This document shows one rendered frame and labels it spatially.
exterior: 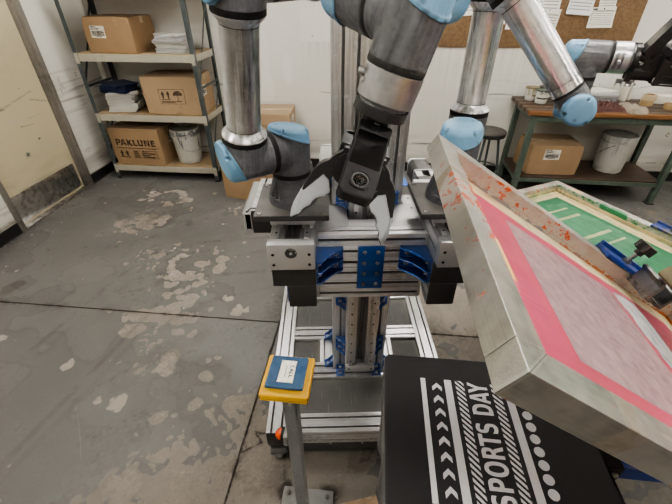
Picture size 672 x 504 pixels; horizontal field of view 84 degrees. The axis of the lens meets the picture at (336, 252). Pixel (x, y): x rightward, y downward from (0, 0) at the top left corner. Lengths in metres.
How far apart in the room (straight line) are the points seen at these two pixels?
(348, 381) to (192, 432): 0.82
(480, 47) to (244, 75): 0.65
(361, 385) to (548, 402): 1.61
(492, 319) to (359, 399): 1.55
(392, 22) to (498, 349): 0.35
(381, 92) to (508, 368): 0.33
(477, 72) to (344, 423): 1.45
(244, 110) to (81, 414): 1.92
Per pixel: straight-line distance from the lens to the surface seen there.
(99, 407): 2.46
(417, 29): 0.48
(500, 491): 0.98
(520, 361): 0.35
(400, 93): 0.49
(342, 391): 1.93
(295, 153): 1.08
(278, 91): 4.52
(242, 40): 0.91
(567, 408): 0.39
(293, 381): 1.03
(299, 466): 1.45
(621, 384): 0.62
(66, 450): 2.39
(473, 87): 1.25
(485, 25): 1.23
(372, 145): 0.49
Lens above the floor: 1.80
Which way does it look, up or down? 35 degrees down
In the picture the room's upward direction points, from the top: straight up
